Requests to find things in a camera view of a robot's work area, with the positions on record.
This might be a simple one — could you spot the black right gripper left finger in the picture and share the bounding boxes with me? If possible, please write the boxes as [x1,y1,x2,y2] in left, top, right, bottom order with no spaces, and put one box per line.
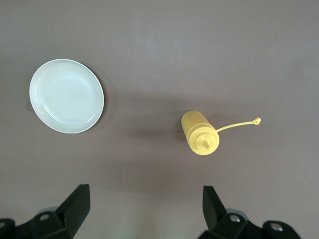
[0,184,91,239]

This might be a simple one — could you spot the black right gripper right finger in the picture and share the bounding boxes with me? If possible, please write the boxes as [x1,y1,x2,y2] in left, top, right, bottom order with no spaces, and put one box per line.
[201,185,300,239]

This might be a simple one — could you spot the beige round plate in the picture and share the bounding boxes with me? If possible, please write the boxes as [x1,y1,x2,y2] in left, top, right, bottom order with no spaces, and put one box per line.
[29,58,105,134]

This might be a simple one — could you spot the yellow mustard squeeze bottle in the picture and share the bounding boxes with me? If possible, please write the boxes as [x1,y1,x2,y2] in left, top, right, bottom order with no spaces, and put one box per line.
[180,110,262,156]

